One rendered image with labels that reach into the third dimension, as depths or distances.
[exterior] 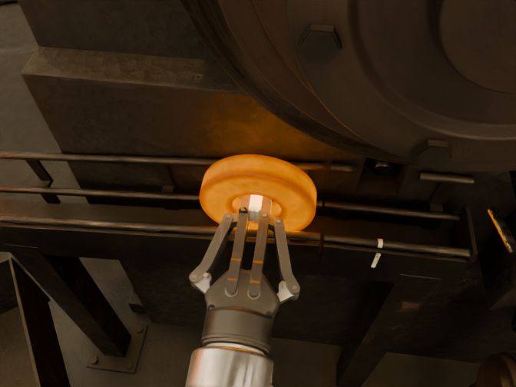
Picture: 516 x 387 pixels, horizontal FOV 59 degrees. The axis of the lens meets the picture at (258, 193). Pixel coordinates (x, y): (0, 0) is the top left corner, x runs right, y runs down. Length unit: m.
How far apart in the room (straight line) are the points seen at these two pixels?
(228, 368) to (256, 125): 0.30
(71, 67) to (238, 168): 0.25
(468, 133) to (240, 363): 0.29
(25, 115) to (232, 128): 1.46
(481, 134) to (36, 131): 1.72
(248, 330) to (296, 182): 0.18
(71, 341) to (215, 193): 0.90
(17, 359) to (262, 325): 0.38
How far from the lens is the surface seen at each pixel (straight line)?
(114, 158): 0.70
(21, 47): 2.36
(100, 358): 1.35
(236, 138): 0.62
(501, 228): 0.49
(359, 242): 0.62
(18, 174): 1.79
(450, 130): 0.34
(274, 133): 0.60
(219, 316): 0.48
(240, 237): 0.54
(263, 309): 0.51
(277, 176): 0.53
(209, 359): 0.47
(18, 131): 1.94
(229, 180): 0.55
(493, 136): 0.35
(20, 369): 0.73
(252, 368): 0.46
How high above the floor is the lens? 1.24
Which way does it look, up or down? 54 degrees down
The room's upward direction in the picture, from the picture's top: straight up
